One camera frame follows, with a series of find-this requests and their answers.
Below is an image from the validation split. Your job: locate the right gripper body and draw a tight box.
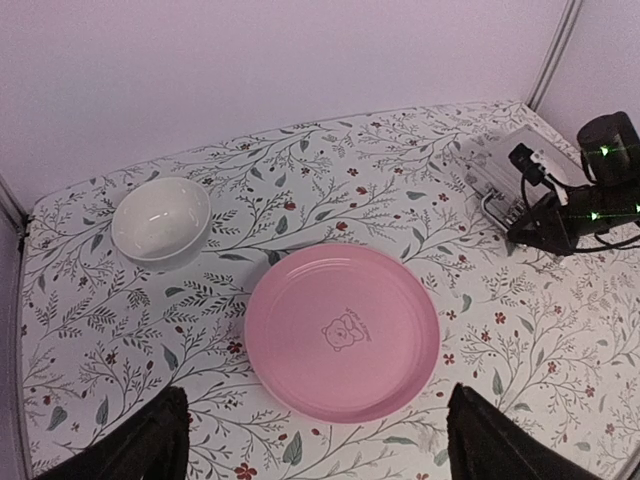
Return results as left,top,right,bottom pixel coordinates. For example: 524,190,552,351
507,187,610,256

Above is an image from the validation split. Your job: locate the aluminium frame post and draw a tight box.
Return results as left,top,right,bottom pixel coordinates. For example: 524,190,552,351
0,176,29,239
526,0,585,111

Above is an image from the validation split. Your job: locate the left aluminium frame post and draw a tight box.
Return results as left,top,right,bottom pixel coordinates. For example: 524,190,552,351
0,176,29,239

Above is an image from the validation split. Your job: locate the aluminium poker case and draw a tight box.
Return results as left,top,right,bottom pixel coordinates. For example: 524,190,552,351
464,125,586,232

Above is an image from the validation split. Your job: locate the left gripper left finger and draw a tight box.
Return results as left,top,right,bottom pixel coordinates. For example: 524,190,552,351
39,386,189,479

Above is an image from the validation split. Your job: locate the right aluminium frame post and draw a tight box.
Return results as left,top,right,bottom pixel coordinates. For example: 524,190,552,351
526,0,585,111

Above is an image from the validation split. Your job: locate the white bowl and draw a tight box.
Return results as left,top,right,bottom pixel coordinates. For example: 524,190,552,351
111,177,212,272

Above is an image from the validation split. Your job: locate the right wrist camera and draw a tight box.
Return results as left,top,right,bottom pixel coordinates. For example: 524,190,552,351
508,143,571,206

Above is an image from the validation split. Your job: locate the pink plate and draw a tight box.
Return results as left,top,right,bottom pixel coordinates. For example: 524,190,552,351
244,244,441,424

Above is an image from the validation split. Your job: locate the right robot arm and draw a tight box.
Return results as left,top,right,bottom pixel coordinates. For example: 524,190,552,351
507,111,639,256

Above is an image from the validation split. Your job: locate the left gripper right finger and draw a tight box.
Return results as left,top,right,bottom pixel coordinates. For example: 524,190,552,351
447,383,596,479

